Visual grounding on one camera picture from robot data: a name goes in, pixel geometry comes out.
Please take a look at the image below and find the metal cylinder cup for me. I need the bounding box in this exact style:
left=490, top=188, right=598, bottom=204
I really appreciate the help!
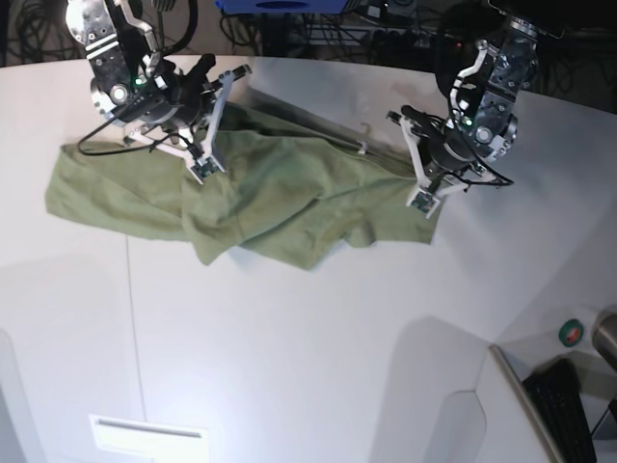
left=592, top=312, right=617, bottom=370

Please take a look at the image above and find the white label plate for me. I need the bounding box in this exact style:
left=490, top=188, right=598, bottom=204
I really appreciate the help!
left=90, top=415, right=210, bottom=462

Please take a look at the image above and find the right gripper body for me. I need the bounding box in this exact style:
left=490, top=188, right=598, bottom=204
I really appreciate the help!
left=139, top=53, right=217, bottom=132

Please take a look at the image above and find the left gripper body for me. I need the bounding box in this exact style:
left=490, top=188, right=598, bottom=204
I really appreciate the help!
left=400, top=105, right=471, bottom=181

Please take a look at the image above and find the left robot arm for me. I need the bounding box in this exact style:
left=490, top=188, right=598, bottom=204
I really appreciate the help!
left=401, top=1, right=565, bottom=187

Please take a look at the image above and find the black keyboard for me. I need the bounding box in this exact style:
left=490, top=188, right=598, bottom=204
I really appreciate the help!
left=523, top=358, right=597, bottom=463

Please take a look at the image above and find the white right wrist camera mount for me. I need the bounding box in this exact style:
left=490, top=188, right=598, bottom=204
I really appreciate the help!
left=124, top=65, right=252, bottom=184

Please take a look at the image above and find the green tape roll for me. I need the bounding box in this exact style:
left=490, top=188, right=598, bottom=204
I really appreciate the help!
left=558, top=318, right=585, bottom=348

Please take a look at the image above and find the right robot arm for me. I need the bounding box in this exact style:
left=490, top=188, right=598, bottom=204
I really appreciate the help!
left=66, top=0, right=222, bottom=134

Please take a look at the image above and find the green t-shirt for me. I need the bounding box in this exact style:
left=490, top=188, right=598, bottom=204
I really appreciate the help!
left=44, top=105, right=437, bottom=270

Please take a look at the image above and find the grey table edge rail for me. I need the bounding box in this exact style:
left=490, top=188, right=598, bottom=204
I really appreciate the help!
left=489, top=344, right=565, bottom=462

